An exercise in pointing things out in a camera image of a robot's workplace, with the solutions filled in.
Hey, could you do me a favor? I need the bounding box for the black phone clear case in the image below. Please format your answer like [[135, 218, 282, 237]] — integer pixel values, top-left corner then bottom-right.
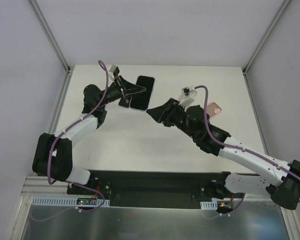
[[129, 75, 155, 111]]

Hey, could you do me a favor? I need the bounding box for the pink phone case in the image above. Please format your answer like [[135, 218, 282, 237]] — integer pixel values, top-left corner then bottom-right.
[[206, 102, 222, 119]]

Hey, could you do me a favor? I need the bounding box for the phone from beige case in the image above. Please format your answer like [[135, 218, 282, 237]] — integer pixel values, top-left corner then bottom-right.
[[118, 98, 131, 109]]

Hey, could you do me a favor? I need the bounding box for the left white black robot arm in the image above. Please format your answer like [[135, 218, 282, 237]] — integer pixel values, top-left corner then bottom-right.
[[32, 75, 147, 195]]

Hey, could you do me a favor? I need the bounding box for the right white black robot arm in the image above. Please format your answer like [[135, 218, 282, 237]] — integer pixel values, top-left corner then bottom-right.
[[146, 98, 300, 210]]

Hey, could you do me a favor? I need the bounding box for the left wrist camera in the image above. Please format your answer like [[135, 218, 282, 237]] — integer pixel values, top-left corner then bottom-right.
[[108, 64, 120, 82]]

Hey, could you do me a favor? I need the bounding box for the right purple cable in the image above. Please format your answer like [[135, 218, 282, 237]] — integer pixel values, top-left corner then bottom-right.
[[194, 85, 300, 216]]

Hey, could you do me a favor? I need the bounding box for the left aluminium frame post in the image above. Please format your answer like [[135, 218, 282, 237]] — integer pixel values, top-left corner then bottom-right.
[[27, 0, 72, 74]]

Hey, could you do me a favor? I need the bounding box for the aluminium frame post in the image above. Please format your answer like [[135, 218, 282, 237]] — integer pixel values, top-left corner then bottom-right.
[[242, 0, 293, 76], [27, 0, 72, 74]]

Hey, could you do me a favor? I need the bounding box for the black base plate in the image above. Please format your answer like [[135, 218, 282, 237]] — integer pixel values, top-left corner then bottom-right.
[[67, 170, 244, 209]]

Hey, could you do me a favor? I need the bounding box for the right white cable duct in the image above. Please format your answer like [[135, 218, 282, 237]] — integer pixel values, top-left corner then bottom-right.
[[200, 200, 218, 211]]

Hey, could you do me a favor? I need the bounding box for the white cable duct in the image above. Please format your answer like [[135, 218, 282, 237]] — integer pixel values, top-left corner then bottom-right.
[[200, 200, 218, 211], [32, 196, 110, 208]]

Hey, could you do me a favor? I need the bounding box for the left white cable duct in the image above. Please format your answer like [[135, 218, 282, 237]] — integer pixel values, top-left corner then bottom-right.
[[32, 196, 110, 208]]

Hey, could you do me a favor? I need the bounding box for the right aluminium frame post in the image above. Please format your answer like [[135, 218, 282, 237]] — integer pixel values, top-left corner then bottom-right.
[[242, 0, 293, 76]]

